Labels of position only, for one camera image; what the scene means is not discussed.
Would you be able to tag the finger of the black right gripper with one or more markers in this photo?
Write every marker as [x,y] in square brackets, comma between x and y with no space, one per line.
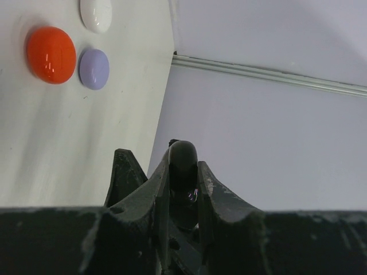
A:
[127,175]
[185,251]

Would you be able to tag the orange earbud charging case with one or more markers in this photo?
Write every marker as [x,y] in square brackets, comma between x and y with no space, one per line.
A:
[51,55]

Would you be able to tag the black earbud charging case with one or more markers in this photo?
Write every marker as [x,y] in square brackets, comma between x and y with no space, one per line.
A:
[183,176]

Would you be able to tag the lilac earbud charging case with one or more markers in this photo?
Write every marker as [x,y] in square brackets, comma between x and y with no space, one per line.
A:
[94,69]

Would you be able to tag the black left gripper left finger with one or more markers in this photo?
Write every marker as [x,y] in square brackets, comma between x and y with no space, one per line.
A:
[130,237]

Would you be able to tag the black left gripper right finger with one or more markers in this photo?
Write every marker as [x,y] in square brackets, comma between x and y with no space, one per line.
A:
[238,238]

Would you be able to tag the white earbud charging case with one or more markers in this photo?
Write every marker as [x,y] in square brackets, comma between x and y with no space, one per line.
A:
[96,15]

